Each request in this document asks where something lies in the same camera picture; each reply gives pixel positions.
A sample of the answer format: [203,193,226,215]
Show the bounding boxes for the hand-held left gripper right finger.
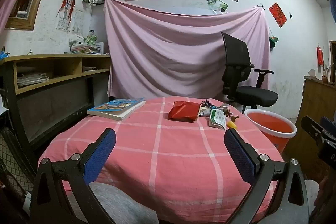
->
[224,128,310,224]

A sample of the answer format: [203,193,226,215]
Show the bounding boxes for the white wall calendar sheets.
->
[56,9,84,33]

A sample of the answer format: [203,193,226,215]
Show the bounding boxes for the wooden desk with shelves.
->
[0,53,113,151]

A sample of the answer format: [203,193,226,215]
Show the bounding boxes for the blue illustrated book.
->
[87,97,146,121]

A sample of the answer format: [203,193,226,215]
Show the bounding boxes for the dark blue cloth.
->
[323,0,336,28]

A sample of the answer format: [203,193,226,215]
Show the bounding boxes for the glass jar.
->
[84,30,98,45]

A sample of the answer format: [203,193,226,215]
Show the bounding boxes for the stack of books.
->
[69,34,105,55]

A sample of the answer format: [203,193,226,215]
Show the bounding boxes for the large pile of papers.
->
[16,72,50,87]

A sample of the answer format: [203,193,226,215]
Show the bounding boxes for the green photo poster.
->
[207,0,229,12]

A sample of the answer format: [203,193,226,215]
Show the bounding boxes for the small red hanging ornament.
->
[316,44,324,66]

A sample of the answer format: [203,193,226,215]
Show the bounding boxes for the red paper wall decoration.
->
[268,2,287,28]

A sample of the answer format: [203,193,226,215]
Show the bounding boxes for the red snack bag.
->
[168,101,201,123]

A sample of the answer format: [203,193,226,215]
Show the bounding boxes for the black office chair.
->
[221,31,279,113]

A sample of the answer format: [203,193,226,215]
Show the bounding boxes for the dark mesh panel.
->
[0,124,36,193]

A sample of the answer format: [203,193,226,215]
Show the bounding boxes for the white green packet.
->
[209,108,227,131]

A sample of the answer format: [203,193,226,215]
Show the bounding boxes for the white small case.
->
[199,106,214,117]

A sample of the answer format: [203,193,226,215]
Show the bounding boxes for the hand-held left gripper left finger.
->
[30,128,117,224]

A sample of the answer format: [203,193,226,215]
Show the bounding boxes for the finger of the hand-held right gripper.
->
[320,116,336,135]
[301,115,327,146]

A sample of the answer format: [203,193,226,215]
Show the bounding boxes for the wooden door frame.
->
[329,40,336,88]

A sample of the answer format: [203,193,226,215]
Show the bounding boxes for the wooden cabinet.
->
[301,76,336,135]

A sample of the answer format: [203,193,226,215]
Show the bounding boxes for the orange bucket with white rim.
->
[244,109,298,153]

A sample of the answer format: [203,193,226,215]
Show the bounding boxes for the pink plaid tablecloth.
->
[37,97,286,223]

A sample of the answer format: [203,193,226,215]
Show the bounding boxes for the pink hanging sheet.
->
[104,0,271,104]

